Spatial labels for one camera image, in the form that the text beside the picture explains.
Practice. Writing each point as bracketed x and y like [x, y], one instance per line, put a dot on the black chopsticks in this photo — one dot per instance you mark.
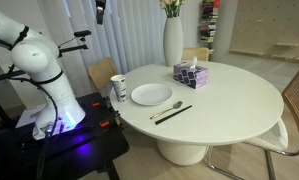
[172, 115]

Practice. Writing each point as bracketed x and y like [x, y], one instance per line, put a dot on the wooden pegboard with shelves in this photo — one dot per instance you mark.
[267, 29]

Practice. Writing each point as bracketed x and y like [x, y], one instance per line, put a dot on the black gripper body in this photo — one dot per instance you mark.
[100, 9]

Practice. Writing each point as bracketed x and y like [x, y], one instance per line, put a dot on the black camera on stand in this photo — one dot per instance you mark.
[78, 36]

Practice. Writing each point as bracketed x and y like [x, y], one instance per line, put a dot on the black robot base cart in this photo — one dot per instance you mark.
[92, 145]

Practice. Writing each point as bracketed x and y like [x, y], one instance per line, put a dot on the patterned paper cup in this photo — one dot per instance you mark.
[119, 85]

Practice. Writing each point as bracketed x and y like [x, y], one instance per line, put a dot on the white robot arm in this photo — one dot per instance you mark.
[37, 56]

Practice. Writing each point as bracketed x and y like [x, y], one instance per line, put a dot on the flower bouquet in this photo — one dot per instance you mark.
[171, 7]

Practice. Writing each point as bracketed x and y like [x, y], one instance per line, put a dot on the wooden chair near robot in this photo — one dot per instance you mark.
[101, 73]

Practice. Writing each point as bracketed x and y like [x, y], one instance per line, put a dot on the wooden chair behind table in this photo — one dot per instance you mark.
[201, 53]

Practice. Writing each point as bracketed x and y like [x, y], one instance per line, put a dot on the purple tissue box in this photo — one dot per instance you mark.
[193, 77]

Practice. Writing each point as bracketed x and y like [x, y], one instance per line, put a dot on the metal spoon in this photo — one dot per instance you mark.
[175, 106]

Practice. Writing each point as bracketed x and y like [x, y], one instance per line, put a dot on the stack of books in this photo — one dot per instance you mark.
[208, 20]

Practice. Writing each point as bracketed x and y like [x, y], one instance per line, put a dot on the white round table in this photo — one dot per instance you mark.
[233, 106]

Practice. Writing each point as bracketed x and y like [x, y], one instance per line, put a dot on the tall white vase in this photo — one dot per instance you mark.
[173, 41]

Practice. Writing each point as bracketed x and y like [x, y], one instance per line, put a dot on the white round plate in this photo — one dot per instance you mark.
[151, 94]

